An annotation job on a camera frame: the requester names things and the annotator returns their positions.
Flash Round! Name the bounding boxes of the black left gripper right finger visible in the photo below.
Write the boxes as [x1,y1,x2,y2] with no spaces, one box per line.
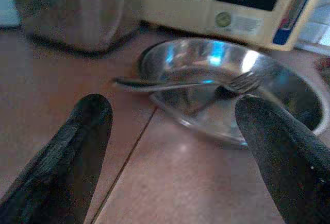
[235,94,330,224]

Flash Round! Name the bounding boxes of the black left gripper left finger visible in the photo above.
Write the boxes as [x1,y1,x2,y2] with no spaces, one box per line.
[0,94,113,224]

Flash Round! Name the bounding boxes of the steel fork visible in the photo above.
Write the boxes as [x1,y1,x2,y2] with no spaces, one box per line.
[112,71,262,93]

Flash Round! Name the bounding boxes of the steel bowl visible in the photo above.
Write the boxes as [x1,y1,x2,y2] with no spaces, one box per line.
[139,38,324,149]

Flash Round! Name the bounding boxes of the jar of brown powder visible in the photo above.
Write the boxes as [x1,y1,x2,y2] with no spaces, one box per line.
[15,0,141,54]

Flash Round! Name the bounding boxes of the cream water ionizer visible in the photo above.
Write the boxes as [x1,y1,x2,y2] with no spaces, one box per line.
[140,0,323,52]

